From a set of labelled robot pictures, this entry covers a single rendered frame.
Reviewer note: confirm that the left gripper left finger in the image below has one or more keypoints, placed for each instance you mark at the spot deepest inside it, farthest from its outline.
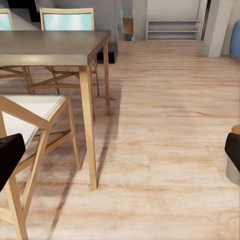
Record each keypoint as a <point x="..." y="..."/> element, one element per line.
<point x="12" y="149"/>

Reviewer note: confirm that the straight chair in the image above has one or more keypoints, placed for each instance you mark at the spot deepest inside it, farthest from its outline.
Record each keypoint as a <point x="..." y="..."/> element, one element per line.
<point x="28" y="115"/>
<point x="6" y="23"/>
<point x="56" y="19"/>

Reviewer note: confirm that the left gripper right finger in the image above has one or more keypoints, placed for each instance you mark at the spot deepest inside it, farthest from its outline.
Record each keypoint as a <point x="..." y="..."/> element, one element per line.
<point x="232" y="148"/>

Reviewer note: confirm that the breakfast table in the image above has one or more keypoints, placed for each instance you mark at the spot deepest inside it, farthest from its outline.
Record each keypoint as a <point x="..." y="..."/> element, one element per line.
<point x="63" y="48"/>

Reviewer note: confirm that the stairs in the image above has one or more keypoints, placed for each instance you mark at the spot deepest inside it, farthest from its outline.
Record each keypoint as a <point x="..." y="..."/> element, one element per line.
<point x="103" y="12"/>

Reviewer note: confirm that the trash can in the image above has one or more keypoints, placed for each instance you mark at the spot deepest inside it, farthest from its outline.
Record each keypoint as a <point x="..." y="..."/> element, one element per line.
<point x="232" y="172"/>

